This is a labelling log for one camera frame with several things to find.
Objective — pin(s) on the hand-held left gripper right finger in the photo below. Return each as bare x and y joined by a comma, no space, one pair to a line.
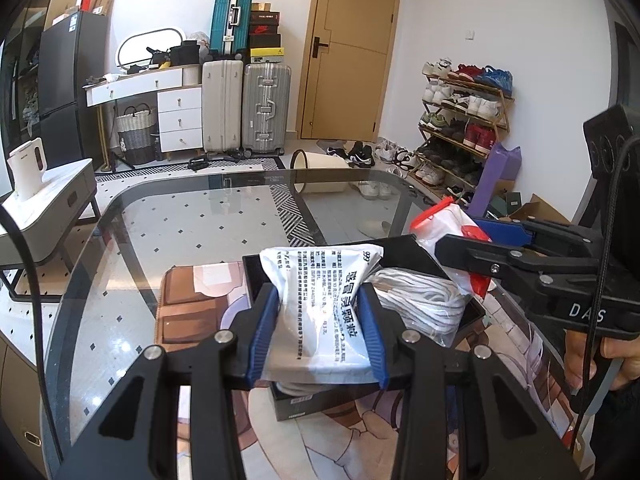
375,335

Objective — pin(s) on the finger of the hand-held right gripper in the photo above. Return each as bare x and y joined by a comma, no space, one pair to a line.
465,252
500,231

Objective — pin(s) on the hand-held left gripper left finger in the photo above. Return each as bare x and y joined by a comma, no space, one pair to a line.
262,330

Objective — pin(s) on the red and white plastic packet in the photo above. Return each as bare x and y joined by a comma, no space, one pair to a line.
450,225

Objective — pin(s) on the white printed pouch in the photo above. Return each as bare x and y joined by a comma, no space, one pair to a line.
320,310

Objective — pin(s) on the black cardboard box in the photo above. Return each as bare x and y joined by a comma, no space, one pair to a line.
400,250

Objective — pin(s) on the person's right hand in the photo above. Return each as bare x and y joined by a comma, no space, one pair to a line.
577,355

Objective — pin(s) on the dark green box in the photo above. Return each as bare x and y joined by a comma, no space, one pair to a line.
505,205

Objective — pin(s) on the open cardboard box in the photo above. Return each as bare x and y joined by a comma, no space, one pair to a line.
537,207

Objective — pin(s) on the purple bag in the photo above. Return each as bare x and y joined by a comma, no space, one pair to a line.
495,175

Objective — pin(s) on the collection of racked sneakers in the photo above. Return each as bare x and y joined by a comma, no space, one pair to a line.
477,135

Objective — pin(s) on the printed cartoon desk mat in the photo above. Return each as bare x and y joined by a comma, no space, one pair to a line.
325,440

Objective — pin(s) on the gold metal shoe rack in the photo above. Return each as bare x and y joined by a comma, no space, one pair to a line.
506,110

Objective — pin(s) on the scattered loose shoes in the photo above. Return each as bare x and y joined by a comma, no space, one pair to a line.
385,152

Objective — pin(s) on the white trash bin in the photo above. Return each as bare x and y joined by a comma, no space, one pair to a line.
320,170

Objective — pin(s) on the black chair base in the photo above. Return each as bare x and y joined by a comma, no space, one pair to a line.
215,160

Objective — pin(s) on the wooden door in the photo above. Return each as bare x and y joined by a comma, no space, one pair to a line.
350,85

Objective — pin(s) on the silver suitcase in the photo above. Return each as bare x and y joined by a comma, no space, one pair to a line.
265,105

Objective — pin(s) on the white suitcase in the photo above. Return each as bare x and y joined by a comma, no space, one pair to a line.
222,105

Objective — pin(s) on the woven laundry basket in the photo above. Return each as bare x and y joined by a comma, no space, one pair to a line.
135,135

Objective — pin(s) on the white vanity desk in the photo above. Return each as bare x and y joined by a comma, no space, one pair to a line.
180,110

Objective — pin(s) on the white low table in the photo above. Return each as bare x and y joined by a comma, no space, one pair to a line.
55,210

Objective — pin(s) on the brown wooden cabinet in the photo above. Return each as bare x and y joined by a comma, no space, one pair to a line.
20,410

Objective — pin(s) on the white ribbed canister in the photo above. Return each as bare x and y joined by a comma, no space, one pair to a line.
192,75

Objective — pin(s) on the yellow and black shoe box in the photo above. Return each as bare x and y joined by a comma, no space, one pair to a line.
266,55

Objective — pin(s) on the white electric kettle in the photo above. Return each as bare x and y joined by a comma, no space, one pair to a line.
27,170

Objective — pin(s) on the black bag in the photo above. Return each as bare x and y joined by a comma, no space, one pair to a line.
184,52

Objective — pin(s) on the plain black shoe box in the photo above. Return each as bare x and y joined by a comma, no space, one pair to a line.
265,41

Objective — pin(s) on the oval mirror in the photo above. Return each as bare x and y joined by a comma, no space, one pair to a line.
140,42

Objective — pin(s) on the teal suitcase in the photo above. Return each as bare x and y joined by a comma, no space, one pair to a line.
222,20

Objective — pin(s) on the black refrigerator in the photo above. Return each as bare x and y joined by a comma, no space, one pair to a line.
65,70

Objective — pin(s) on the black display cabinet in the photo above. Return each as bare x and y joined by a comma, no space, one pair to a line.
25,100

